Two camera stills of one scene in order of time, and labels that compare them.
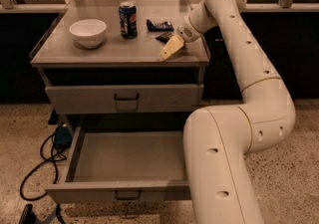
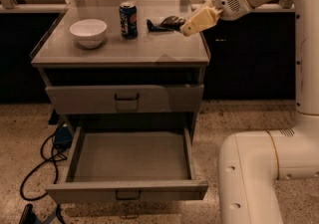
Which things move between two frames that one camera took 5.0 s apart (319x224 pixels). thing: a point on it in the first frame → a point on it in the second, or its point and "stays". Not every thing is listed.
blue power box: [62, 138] stays
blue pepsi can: [128, 18] stays
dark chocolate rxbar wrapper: [164, 37] → [172, 23]
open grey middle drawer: [121, 166] stays
